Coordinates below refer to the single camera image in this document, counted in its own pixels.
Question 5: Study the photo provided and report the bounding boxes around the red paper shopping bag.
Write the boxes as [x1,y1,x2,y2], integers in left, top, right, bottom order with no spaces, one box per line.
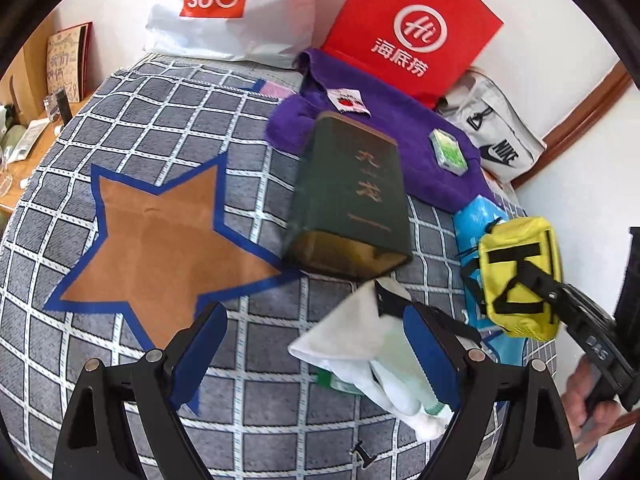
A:
[321,0,503,108]

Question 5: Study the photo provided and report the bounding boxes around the brown paper star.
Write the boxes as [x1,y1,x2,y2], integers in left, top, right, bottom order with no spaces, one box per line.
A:
[44,154,302,349]

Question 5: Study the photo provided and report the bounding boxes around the green wet wipe pack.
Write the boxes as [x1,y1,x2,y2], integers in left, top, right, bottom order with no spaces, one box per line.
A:
[428,129,469,177]

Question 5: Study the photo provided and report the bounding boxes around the brown wooden door frame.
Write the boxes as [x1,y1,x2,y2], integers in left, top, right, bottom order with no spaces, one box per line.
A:
[512,61,632,188]

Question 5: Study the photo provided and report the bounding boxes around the white green sock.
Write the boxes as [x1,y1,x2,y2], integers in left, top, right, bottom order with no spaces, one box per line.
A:
[288,278,452,442]

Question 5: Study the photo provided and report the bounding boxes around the wooden nightstand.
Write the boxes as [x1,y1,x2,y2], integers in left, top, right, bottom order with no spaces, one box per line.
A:
[1,119,62,216]

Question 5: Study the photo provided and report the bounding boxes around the grey Nike waist bag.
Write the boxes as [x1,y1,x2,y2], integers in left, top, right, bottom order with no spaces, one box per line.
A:
[436,70,547,183]

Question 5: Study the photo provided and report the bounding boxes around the person right hand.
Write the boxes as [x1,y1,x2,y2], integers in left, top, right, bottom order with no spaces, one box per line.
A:
[560,356,632,449]

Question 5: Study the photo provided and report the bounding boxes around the purple towel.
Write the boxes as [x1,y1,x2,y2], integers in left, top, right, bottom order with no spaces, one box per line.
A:
[265,49,494,214]

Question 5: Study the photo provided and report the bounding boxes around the white tomato snack packet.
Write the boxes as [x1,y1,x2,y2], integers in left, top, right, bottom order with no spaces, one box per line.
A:
[326,89,371,116]

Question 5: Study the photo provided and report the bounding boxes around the grey checked cloth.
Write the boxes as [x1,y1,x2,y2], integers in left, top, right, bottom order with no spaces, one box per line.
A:
[0,52,557,480]

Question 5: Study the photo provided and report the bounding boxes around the white Miniso plastic bag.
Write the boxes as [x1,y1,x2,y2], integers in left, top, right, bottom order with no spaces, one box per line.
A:
[145,0,316,68]

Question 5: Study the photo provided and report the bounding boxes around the green sachet packet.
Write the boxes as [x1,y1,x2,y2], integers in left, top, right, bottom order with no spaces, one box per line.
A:
[317,368,362,396]

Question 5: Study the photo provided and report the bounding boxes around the dark green tea tin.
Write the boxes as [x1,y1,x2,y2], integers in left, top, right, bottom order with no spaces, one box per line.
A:
[282,112,412,281]

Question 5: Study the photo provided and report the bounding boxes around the blue tissue pack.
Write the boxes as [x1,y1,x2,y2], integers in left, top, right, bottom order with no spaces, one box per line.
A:
[454,195,526,365]

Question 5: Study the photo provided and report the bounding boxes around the yellow black pouch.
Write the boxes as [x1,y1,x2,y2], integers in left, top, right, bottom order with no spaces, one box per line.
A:
[461,217,563,342]

